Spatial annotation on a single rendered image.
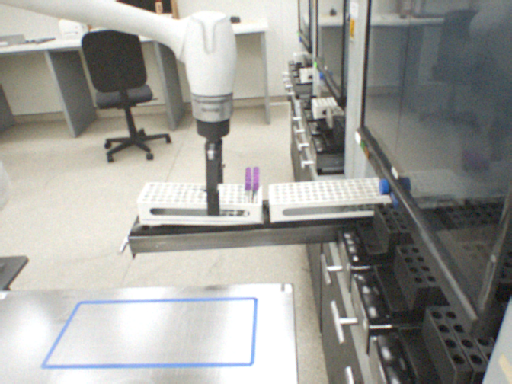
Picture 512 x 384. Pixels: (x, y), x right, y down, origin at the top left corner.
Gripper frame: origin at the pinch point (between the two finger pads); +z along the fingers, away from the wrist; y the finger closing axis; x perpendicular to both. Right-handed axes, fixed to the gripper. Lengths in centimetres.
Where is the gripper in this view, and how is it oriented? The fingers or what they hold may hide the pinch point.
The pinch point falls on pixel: (216, 196)
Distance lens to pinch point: 98.1
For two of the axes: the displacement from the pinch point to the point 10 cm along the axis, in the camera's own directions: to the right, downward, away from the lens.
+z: -0.2, 8.7, 5.0
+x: 10.0, 0.2, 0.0
